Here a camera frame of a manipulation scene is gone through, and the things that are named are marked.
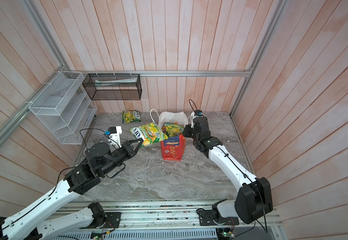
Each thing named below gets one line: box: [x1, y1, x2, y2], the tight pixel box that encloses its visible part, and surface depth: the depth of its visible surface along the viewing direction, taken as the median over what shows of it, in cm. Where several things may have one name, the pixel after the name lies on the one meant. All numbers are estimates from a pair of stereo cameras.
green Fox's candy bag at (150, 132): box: [129, 122, 169, 147], surface depth 66 cm
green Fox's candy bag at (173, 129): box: [164, 122, 185, 138], surface depth 90 cm
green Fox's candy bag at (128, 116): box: [122, 110, 141, 124], surface depth 118 cm
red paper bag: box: [150, 108, 189, 161], surface depth 90 cm
